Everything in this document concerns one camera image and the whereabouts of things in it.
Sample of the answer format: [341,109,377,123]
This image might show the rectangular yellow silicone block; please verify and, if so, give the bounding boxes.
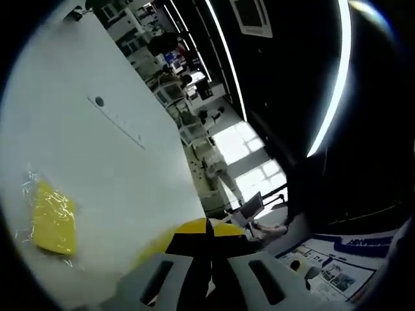
[31,179,78,257]

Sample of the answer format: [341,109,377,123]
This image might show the silver desktop monitor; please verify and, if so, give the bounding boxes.
[238,191,263,225]

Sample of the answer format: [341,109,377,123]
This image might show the blue and white wall poster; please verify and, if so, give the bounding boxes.
[275,230,400,303]

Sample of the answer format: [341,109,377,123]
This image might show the square ceiling air vent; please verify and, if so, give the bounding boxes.
[230,0,274,39]

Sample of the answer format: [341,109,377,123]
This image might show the wide bright ceiling light strip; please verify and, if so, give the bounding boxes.
[306,0,353,158]

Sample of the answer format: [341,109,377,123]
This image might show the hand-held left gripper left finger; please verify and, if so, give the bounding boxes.
[100,218,215,311]

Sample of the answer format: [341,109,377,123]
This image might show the long thin ceiling light strip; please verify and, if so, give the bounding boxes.
[204,0,249,122]

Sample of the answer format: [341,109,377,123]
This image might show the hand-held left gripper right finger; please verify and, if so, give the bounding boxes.
[207,218,354,311]

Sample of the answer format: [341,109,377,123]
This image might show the dark wall screen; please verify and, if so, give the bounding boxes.
[196,79,213,100]

